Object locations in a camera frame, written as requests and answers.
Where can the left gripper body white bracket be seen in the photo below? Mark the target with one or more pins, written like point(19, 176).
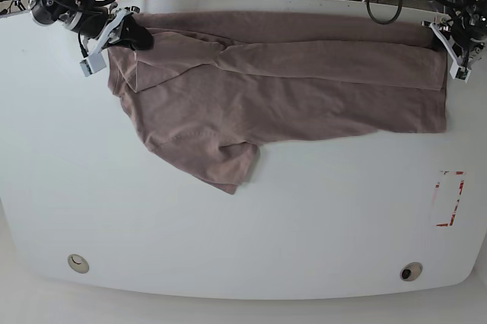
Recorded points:
point(462, 34)

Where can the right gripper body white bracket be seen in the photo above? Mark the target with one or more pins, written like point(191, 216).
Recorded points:
point(100, 30)

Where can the mauve pink T-shirt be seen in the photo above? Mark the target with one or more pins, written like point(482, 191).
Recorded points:
point(216, 86)

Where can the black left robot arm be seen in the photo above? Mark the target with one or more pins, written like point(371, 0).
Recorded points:
point(458, 4)

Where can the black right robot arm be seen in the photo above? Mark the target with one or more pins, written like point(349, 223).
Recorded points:
point(47, 12)

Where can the red tape rectangle marking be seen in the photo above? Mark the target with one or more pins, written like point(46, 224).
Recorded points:
point(446, 197)

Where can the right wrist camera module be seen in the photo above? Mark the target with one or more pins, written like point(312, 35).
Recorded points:
point(92, 64)

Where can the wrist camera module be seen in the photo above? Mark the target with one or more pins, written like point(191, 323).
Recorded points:
point(92, 64)
point(460, 72)

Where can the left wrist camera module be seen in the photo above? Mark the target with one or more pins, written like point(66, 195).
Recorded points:
point(460, 72)

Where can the left table cable grommet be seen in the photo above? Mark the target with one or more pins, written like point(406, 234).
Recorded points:
point(78, 263)

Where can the table cable grommet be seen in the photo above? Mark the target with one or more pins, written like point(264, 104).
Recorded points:
point(411, 271)
point(78, 263)

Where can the right table cable grommet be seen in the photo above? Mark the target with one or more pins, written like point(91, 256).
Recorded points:
point(411, 271)

